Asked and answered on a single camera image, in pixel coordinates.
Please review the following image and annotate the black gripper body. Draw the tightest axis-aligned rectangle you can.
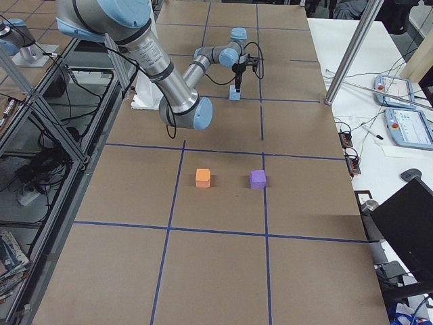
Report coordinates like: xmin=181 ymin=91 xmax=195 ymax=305
xmin=233 ymin=63 xmax=246 ymax=79

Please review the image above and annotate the light blue foam block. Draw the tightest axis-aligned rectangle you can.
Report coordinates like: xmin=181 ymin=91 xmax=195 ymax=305
xmin=229 ymin=85 xmax=241 ymax=101

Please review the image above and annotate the neighbour robot arm base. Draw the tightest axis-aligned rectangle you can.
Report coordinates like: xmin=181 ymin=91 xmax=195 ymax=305
xmin=1 ymin=18 xmax=59 ymax=68

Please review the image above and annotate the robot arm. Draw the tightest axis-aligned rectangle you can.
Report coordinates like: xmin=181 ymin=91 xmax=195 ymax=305
xmin=56 ymin=0 xmax=247 ymax=130

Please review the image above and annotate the orange foam block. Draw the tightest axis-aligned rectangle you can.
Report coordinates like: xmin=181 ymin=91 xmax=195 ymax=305
xmin=195 ymin=169 xmax=211 ymax=188

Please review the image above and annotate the purple foam block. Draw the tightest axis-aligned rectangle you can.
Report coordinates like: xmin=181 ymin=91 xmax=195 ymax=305
xmin=249 ymin=169 xmax=267 ymax=189

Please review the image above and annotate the orange connector box far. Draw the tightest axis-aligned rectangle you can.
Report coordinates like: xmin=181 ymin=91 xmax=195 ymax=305
xmin=338 ymin=131 xmax=352 ymax=148

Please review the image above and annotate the orange connector box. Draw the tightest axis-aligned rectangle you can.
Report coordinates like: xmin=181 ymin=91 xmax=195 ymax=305
xmin=338 ymin=131 xmax=352 ymax=148
xmin=344 ymin=154 xmax=361 ymax=177

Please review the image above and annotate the orange connector box near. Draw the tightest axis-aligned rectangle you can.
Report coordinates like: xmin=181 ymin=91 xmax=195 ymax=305
xmin=344 ymin=154 xmax=361 ymax=177

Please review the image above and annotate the upper teach pendant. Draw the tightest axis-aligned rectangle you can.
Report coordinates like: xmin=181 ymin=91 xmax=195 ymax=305
xmin=374 ymin=74 xmax=415 ymax=109

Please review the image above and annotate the teach pendant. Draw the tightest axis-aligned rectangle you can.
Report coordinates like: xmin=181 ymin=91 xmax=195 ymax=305
xmin=384 ymin=108 xmax=432 ymax=150
xmin=374 ymin=74 xmax=415 ymax=109

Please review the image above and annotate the lower teach pendant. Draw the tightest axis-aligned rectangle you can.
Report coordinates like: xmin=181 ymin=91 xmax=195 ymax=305
xmin=384 ymin=108 xmax=432 ymax=150

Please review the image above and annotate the metal cup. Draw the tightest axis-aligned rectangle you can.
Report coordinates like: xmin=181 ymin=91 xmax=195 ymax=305
xmin=361 ymin=199 xmax=379 ymax=216

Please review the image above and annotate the black laptop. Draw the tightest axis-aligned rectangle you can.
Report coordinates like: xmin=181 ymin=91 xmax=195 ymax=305
xmin=371 ymin=177 xmax=432 ymax=281

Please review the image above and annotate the stack of books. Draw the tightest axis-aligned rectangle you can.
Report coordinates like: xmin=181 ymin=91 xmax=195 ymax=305
xmin=1 ymin=229 xmax=30 ymax=300

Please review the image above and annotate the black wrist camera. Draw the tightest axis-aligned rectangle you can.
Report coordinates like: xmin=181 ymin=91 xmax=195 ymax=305
xmin=246 ymin=53 xmax=264 ymax=69

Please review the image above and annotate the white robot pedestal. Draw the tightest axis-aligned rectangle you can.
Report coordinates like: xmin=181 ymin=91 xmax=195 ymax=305
xmin=131 ymin=72 xmax=163 ymax=110

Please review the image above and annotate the aluminium frame post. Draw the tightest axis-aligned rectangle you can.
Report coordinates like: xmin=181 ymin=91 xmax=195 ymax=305
xmin=325 ymin=0 xmax=384 ymax=105

